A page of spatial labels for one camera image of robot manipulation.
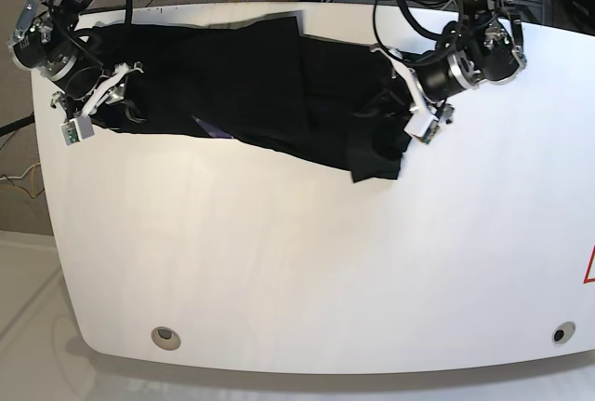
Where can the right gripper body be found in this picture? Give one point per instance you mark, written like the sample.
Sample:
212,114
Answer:
79,82

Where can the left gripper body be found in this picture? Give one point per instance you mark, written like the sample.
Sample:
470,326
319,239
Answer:
437,81

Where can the black T-shirt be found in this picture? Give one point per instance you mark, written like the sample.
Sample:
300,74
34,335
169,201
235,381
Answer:
334,104

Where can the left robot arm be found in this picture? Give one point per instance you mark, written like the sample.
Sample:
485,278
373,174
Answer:
483,44

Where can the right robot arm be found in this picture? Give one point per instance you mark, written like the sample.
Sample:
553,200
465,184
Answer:
47,39

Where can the table grommet hole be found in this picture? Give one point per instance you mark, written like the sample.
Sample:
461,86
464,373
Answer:
564,332
166,338

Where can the red triangle sticker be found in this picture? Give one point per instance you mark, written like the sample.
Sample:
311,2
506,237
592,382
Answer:
590,272

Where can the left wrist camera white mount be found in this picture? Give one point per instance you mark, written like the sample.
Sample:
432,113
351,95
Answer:
426,115

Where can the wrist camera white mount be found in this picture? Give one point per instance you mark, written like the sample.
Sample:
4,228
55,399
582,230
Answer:
110,89
426,115

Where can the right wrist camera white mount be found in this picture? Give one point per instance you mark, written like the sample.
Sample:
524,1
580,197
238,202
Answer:
110,89

